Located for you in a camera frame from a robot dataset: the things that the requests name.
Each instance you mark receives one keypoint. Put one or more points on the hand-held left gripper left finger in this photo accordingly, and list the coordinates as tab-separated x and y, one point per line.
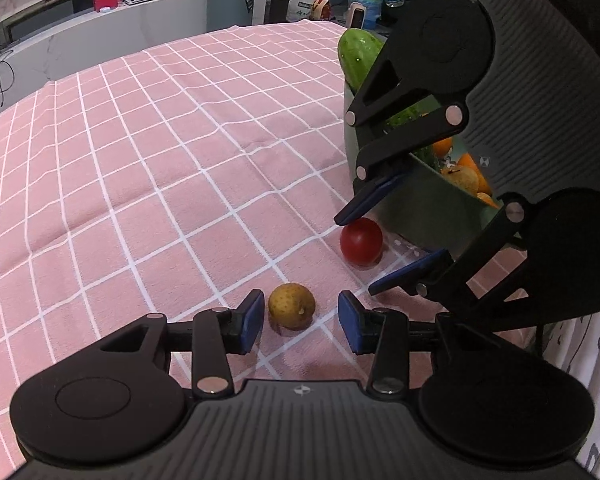
252	322

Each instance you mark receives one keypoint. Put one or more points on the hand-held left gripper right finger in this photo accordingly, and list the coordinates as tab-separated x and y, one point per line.
348	322

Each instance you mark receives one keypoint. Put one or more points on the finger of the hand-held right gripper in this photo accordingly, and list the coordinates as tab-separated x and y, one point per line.
411	272
375	191

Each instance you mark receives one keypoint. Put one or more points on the small brown round fruit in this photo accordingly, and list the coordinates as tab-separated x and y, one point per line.
291	306

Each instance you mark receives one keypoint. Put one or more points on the red tomato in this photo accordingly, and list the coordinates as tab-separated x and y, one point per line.
361	241

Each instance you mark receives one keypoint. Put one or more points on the green colander bowl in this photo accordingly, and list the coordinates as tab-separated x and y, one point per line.
430	210

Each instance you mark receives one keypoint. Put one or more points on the orange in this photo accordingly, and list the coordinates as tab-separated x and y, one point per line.
469	161
487	199
442	146

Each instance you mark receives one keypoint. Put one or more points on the green cucumber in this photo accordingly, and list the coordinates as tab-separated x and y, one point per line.
358	55

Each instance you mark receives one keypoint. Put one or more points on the small white dark-faced device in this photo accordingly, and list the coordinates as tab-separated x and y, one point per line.
356	16

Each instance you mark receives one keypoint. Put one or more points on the large blue water bottle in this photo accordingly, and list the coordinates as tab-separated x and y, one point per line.
365	0

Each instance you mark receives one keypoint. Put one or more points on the orange-red bag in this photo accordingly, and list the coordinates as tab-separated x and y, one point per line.
321	6

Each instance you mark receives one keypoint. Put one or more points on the white plastic bag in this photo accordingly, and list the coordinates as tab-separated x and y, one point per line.
299	4

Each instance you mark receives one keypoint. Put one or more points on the pink checked tablecloth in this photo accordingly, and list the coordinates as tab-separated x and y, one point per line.
130	160

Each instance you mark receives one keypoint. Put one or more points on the grey round trash can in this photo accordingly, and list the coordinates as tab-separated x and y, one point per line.
231	2

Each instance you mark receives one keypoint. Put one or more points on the white marble television cabinet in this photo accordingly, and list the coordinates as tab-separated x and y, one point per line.
80	42

